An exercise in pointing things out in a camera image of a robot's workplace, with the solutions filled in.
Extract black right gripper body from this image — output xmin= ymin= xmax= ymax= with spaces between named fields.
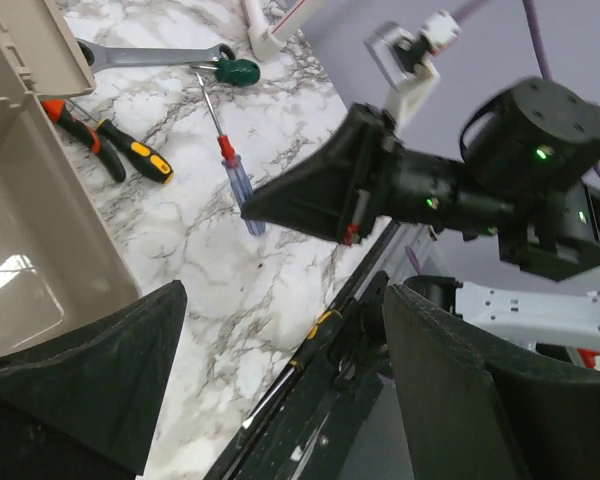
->
xmin=352 ymin=146 xmax=515 ymax=243

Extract black metal base rail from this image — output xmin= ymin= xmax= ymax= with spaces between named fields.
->
xmin=206 ymin=222 xmax=431 ymax=479

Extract translucent grey-brown toolbox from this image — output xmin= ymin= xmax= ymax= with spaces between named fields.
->
xmin=0 ymin=1 xmax=140 ymax=357

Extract orange black long-nose pliers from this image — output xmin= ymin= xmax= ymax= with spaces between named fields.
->
xmin=41 ymin=99 xmax=126 ymax=183

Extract green tape measure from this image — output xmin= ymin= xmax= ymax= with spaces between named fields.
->
xmin=215 ymin=58 xmax=261 ymax=87

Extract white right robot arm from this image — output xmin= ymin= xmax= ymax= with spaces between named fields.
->
xmin=241 ymin=77 xmax=600 ymax=282

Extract chrome ratchet wrench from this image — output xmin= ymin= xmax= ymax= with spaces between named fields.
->
xmin=76 ymin=38 xmax=236 ymax=73

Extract black yellow screwdriver on rail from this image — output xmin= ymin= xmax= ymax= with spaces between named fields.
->
xmin=241 ymin=309 xmax=343 ymax=430

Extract blue red screwdriver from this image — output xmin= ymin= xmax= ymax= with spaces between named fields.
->
xmin=196 ymin=73 xmax=253 ymax=210

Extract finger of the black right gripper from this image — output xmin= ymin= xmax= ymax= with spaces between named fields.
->
xmin=241 ymin=103 xmax=385 ymax=244

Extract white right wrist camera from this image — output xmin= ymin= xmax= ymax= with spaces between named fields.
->
xmin=365 ymin=10 xmax=461 ymax=130

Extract white PVC pipe frame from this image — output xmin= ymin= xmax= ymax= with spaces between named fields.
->
xmin=241 ymin=0 xmax=325 ymax=62

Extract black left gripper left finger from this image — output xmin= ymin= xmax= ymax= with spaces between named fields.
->
xmin=0 ymin=281 xmax=187 ymax=479

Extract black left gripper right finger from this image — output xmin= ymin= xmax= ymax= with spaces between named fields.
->
xmin=383 ymin=285 xmax=600 ymax=479

